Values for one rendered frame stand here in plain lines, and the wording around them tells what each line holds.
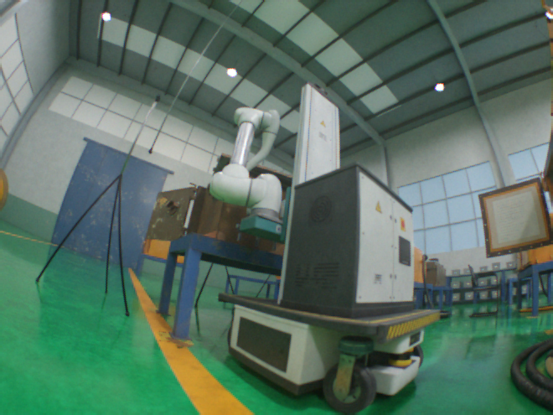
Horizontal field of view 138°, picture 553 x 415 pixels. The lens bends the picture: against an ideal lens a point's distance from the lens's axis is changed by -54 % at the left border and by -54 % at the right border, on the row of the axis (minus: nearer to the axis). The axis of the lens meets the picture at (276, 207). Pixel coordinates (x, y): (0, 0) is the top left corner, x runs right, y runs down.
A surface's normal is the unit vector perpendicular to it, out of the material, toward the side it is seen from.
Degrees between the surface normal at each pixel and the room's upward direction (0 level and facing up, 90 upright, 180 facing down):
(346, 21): 180
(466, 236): 90
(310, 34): 180
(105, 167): 90
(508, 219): 90
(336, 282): 90
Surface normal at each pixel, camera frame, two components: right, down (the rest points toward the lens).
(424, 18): -0.13, 0.93
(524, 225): -0.81, -0.30
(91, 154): 0.61, -0.20
